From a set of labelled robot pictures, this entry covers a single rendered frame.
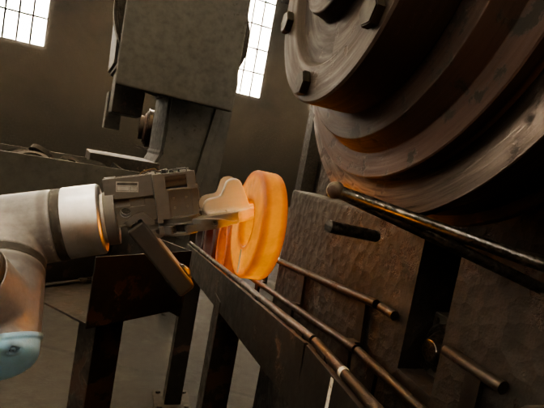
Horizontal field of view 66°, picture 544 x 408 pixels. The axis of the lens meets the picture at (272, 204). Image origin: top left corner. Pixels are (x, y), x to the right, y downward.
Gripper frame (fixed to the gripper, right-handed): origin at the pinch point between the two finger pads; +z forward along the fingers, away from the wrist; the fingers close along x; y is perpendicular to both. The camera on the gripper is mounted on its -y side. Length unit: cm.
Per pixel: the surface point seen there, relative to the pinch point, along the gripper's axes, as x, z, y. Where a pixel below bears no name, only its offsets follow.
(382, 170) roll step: -22.8, 6.3, 6.6
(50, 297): 27.9, -34.6, -15.9
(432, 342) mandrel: -19.8, 13.5, -13.9
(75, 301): 25.6, -30.1, -16.8
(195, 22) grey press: 241, 32, 87
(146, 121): 452, -3, 35
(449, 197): -30.1, 7.6, 4.8
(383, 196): -21.1, 7.3, 3.8
